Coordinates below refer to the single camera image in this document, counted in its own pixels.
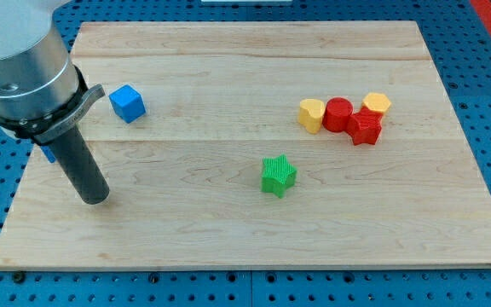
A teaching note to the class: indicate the blue cube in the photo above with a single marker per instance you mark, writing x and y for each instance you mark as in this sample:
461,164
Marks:
127,103

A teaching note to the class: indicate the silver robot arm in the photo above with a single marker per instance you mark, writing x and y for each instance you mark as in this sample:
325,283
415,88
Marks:
42,94

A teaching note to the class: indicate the blue triangle block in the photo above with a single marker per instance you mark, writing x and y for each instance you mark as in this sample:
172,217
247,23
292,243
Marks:
48,154

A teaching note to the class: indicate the wooden board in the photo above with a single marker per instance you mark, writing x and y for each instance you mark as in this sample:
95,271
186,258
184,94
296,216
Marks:
185,179

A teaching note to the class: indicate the green star block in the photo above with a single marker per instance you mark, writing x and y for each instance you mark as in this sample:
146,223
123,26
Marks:
278,175

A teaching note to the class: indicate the yellow heart block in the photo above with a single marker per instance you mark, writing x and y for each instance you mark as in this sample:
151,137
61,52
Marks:
311,114

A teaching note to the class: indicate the red cylinder block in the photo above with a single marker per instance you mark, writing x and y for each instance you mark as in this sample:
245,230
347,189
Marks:
338,112

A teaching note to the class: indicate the red star block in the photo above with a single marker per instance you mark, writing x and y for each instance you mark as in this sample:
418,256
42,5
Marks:
364,126

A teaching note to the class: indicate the yellow hexagon block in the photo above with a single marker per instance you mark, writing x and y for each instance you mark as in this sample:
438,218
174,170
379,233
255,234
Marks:
377,102

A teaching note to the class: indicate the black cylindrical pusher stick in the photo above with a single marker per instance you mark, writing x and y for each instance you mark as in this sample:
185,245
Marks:
76,160

